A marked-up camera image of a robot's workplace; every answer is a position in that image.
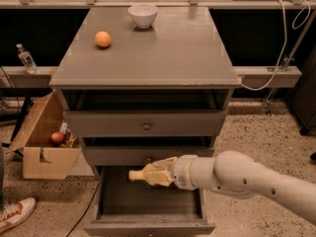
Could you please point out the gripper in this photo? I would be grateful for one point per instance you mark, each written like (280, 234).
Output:
(181, 173)

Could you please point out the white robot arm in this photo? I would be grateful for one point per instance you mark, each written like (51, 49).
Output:
(233, 174)

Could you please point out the grey open bottom drawer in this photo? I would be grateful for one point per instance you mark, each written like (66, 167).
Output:
(125, 208)

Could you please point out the grey middle drawer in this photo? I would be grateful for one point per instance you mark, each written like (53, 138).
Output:
(137, 151)

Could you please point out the grey drawer cabinet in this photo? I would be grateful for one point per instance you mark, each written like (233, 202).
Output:
(181, 51)

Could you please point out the grey top drawer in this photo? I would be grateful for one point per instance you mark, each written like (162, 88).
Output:
(143, 113)

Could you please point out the small white item in box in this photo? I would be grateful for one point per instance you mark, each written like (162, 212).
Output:
(63, 128)

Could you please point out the red apple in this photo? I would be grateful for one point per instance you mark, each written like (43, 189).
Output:
(57, 138)

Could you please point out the cardboard box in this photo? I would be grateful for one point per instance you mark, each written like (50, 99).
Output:
(41, 158)

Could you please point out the metal tripod pole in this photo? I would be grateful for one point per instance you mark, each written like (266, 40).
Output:
(268, 98)

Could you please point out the orange fruit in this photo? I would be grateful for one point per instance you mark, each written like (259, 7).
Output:
(103, 39)

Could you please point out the white and red sneaker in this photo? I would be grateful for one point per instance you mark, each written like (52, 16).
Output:
(13, 214)

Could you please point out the white bowl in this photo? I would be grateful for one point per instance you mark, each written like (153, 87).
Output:
(143, 15)

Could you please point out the clear water bottle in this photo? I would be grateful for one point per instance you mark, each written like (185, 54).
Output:
(27, 59)

